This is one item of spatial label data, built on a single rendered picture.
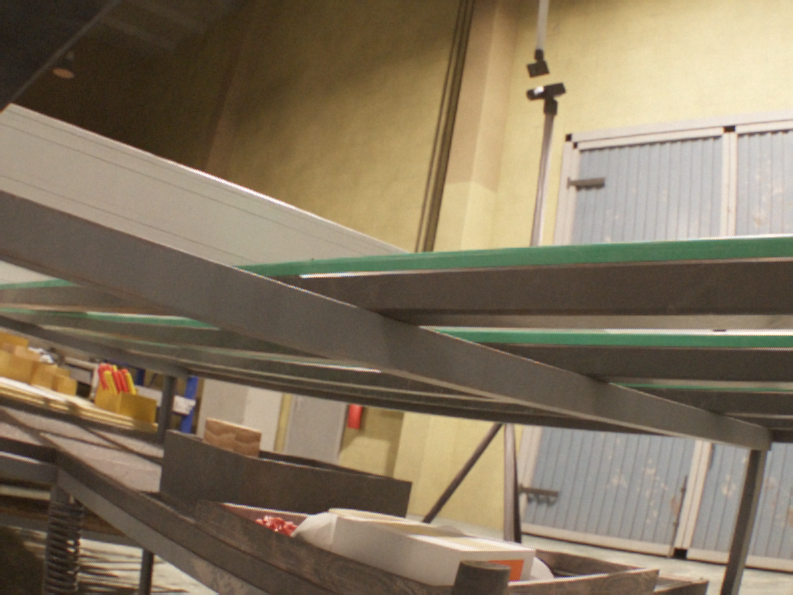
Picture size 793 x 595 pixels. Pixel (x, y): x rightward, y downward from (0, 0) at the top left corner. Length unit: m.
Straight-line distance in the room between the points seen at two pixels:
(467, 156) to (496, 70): 1.13
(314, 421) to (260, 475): 9.30
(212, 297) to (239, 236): 0.27
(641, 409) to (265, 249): 0.38
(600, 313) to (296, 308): 0.18
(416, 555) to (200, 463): 0.46
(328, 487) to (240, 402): 9.68
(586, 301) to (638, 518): 6.74
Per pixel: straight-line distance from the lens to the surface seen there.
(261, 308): 0.49
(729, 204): 7.24
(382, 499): 1.18
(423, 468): 8.36
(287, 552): 0.82
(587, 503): 7.43
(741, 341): 0.65
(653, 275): 0.41
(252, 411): 10.72
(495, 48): 9.47
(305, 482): 1.09
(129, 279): 0.44
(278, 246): 0.76
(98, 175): 0.68
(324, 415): 10.20
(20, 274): 1.71
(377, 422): 9.52
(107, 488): 1.21
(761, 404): 0.94
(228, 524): 0.91
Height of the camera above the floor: 0.75
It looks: 10 degrees up
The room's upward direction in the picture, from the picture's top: 10 degrees clockwise
